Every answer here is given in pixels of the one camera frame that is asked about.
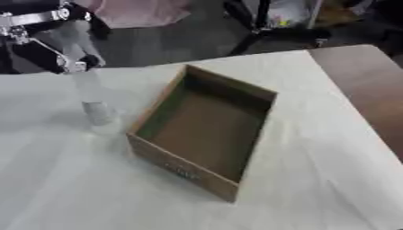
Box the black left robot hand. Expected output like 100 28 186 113
0 0 113 75

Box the clear plastic bottle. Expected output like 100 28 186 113
49 20 128 137

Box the tan cardboard box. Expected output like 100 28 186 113
124 64 281 204

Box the pink cloth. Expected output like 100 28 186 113
85 0 194 30

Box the black tripod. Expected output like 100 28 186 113
223 0 334 57

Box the white plastic bag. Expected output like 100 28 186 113
267 0 323 30

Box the brown bag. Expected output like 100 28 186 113
313 0 372 29

